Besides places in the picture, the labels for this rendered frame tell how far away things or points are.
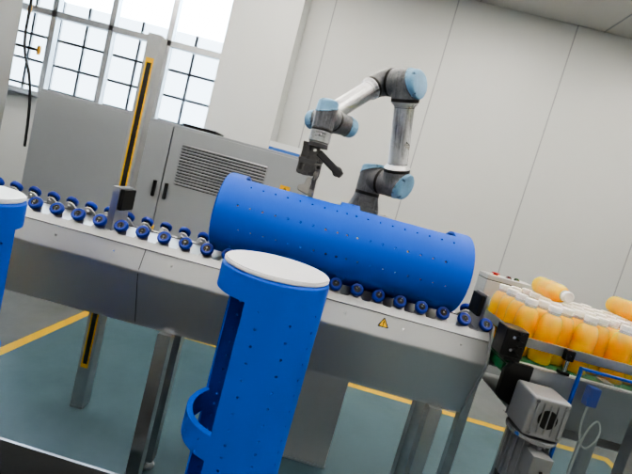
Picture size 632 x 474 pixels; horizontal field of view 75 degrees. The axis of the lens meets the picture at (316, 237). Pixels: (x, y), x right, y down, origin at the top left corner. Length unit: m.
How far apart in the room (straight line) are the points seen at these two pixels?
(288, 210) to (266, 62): 2.99
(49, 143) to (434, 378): 3.18
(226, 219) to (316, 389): 0.99
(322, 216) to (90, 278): 0.81
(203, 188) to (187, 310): 1.79
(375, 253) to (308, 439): 1.10
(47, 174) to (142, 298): 2.35
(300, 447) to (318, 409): 0.21
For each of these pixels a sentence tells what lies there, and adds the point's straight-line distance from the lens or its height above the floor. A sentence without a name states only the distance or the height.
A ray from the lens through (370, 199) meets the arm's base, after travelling 1.92.
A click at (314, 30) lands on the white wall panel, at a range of 4.60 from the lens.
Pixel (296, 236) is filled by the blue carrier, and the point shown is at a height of 1.09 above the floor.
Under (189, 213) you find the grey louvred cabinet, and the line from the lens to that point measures 3.23.
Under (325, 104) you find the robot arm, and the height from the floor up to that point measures 1.53.
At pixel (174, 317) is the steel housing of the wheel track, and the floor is 0.70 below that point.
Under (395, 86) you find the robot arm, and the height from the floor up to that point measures 1.73.
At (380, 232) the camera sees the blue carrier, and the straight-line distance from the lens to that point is 1.37.
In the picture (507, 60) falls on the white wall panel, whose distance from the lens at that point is 4.74.
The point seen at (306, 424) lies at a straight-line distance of 2.12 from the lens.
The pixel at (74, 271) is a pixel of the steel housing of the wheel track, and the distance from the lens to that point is 1.62.
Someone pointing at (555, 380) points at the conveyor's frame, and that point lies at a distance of 1.54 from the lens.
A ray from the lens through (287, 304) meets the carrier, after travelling 0.96.
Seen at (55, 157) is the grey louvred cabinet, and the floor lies 0.97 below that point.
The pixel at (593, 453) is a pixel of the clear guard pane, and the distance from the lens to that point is 1.65.
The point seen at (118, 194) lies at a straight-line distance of 1.60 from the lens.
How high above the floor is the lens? 1.25
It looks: 6 degrees down
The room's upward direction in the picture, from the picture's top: 15 degrees clockwise
